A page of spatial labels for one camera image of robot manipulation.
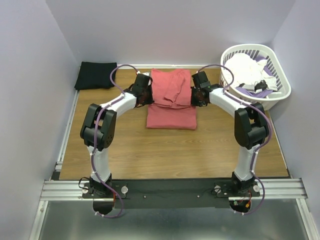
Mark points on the red t shirt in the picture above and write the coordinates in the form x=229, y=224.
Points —
x=172, y=109

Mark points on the folded black t shirt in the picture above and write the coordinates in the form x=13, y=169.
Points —
x=94, y=75

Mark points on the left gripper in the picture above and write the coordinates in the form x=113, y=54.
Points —
x=150, y=100

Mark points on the aluminium rail frame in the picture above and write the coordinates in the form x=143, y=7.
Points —
x=279, y=213

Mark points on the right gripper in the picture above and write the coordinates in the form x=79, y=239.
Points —
x=193, y=101

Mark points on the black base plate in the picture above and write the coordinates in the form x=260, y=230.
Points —
x=169, y=193

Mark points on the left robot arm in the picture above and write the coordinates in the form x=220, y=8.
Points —
x=98, y=130

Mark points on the white garment in basket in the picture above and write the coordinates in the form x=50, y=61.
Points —
x=233, y=67

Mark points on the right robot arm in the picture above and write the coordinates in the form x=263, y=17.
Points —
x=251, y=128

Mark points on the white laundry basket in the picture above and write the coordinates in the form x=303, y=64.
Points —
x=273, y=64

